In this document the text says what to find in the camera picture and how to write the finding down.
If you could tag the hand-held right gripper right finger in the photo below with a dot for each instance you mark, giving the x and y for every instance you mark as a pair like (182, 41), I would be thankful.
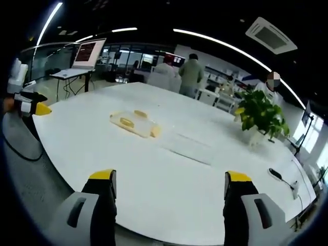
(252, 212)

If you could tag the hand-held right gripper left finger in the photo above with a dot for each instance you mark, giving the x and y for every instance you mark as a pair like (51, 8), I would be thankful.
(84, 210)

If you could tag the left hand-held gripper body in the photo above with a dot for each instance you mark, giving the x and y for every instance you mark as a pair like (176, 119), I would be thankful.
(16, 77)

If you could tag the white standing desk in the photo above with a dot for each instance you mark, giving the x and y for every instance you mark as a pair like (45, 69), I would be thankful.
(70, 77)

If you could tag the black oblong device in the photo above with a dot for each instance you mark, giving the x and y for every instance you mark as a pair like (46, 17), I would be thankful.
(275, 174)

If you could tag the long ceiling light strip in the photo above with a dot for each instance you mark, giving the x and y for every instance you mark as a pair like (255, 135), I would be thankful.
(230, 47)
(48, 21)

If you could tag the open laptop with red screen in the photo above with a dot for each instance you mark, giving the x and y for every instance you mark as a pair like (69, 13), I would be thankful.
(85, 53)

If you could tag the short ceiling light strip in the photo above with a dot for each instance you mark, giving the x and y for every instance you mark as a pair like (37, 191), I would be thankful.
(84, 39)
(124, 29)

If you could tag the black tripod stand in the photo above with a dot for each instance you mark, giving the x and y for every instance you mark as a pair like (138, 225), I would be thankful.
(305, 133)

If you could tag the green potted plant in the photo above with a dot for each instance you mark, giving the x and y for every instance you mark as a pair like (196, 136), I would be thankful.
(261, 115)

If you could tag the white storage cart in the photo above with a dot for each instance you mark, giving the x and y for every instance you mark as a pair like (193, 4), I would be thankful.
(220, 98)

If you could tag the ceiling air conditioner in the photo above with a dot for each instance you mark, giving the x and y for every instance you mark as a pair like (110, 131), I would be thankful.
(271, 36)

